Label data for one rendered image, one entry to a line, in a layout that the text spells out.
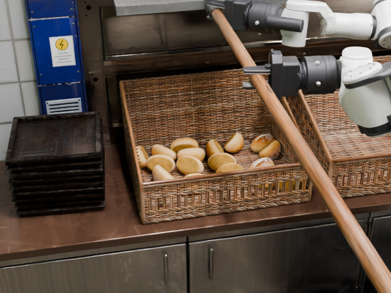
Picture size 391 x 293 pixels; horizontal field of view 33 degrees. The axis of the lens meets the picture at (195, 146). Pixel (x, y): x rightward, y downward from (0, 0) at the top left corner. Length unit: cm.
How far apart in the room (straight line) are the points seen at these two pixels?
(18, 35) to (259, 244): 104
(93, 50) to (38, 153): 44
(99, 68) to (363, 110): 124
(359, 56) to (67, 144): 101
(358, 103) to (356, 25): 60
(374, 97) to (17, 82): 140
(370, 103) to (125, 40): 119
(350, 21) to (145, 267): 96
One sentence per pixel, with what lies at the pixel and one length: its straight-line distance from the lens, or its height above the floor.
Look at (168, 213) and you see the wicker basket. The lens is 208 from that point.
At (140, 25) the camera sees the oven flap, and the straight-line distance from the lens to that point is 231.
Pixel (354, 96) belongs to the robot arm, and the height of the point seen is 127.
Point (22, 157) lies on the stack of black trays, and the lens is 210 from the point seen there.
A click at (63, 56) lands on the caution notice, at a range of 229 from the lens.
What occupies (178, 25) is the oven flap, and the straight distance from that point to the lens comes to 233.
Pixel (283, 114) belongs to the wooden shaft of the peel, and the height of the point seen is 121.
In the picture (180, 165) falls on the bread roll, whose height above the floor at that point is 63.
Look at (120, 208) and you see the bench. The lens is 216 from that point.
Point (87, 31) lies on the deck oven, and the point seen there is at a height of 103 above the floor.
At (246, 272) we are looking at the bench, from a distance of 224.
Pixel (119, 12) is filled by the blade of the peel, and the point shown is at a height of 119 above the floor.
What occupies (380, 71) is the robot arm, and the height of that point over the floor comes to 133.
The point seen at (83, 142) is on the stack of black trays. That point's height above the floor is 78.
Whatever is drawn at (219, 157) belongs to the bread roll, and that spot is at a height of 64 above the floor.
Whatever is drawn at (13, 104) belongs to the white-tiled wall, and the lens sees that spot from 241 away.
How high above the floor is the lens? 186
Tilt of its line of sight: 31 degrees down
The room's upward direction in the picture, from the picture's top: 1 degrees counter-clockwise
